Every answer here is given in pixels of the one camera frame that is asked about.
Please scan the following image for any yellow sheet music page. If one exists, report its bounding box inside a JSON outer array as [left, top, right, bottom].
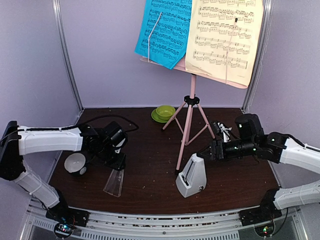
[[185, 0, 264, 88]]

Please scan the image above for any green bowl with saucer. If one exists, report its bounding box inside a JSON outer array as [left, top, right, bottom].
[[151, 105, 176, 123]]

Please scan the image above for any white and dark bowl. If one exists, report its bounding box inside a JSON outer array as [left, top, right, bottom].
[[64, 153, 87, 176]]

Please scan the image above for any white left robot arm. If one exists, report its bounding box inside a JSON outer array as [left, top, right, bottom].
[[0, 120, 128, 222]]

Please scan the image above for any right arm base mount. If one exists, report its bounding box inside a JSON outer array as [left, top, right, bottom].
[[238, 206, 282, 238]]

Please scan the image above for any pink music stand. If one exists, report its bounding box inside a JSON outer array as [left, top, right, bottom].
[[138, 56, 250, 173]]

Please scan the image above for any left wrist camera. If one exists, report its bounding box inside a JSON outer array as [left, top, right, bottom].
[[113, 139, 126, 154]]

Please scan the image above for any blue sheet music page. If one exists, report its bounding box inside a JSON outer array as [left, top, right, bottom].
[[134, 0, 192, 70]]

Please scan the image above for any aluminium front rail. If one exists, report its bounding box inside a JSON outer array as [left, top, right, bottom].
[[24, 197, 305, 240]]

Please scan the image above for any white metronome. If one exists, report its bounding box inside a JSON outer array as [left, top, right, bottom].
[[175, 153, 207, 198]]

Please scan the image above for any clear metronome front cover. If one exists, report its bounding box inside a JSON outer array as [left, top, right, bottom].
[[103, 169, 125, 198]]

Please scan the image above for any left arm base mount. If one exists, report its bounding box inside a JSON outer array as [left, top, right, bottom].
[[45, 208, 90, 239]]

